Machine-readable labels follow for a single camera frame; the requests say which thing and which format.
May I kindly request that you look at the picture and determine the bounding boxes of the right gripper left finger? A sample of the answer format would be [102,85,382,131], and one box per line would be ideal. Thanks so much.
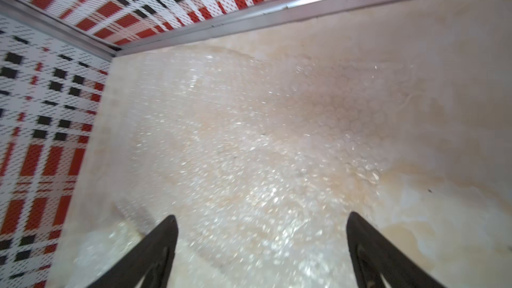
[89,215,179,288]

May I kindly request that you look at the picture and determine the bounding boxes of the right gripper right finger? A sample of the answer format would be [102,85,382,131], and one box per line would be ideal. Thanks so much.
[346,211,443,287]

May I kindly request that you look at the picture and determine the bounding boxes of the bubble wrap around yellow plate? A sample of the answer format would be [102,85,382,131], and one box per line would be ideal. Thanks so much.
[50,46,401,287]

